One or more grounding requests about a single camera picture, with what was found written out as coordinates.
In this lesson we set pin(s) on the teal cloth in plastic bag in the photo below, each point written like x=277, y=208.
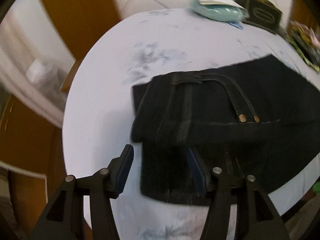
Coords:
x=220, y=12

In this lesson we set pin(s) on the dark denim jeans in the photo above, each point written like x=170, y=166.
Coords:
x=225, y=100

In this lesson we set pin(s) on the stack of folded clothes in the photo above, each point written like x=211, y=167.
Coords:
x=305, y=45

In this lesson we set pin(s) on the bright green object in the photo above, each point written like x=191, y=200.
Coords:
x=317, y=189

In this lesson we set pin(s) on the brown panel with white edge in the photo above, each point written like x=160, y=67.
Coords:
x=22, y=192

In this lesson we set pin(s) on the pale sheer curtain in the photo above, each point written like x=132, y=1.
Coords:
x=15, y=55

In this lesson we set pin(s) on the white paper booklet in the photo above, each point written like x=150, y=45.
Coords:
x=215, y=0

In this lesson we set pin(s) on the small blue plastic object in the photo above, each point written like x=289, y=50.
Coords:
x=236, y=25

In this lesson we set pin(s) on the clear plastic bag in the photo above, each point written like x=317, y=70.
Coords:
x=42, y=80

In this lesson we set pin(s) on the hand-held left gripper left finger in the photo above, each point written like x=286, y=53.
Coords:
x=125, y=170

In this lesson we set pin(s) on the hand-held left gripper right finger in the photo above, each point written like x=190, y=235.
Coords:
x=197, y=172

